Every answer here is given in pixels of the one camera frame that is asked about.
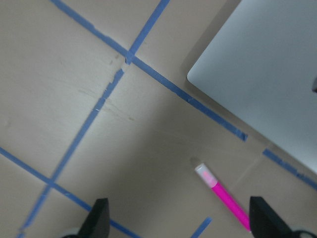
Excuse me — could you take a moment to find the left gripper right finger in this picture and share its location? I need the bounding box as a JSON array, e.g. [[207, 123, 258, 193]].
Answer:
[[249, 196, 316, 238]]

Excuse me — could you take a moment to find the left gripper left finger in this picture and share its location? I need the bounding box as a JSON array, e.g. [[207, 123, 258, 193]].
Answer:
[[64, 198, 110, 238]]

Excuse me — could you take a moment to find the pink highlighter pen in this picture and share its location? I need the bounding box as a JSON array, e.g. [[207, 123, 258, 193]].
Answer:
[[195, 163, 251, 232]]

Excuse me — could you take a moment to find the silver closed laptop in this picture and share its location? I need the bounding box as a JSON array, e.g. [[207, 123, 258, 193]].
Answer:
[[187, 0, 317, 171]]

